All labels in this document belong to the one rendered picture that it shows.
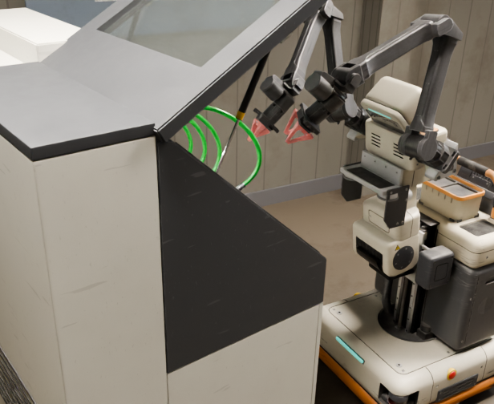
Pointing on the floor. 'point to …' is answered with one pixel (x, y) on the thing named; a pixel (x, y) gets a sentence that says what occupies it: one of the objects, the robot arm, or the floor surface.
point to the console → (23, 33)
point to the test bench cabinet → (256, 367)
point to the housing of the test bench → (65, 242)
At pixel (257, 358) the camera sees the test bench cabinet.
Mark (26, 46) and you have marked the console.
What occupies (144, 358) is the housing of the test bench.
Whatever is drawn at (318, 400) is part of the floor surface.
